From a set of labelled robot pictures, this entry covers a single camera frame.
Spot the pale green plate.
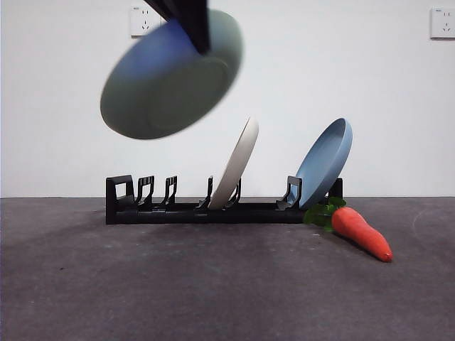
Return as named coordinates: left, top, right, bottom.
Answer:
left=100, top=9, right=245, bottom=141

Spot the black plate rack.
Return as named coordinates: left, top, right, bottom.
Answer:
left=105, top=174, right=344, bottom=225

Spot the beige plate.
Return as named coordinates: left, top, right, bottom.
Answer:
left=207, top=116, right=259, bottom=210

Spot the blue plate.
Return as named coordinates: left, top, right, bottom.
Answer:
left=294, top=117, right=354, bottom=210

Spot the white wall socket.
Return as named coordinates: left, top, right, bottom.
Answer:
left=129, top=6, right=167, bottom=38
left=429, top=6, right=455, bottom=40

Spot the orange carrot with green leaves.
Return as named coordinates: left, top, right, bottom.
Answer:
left=303, top=197, right=394, bottom=263

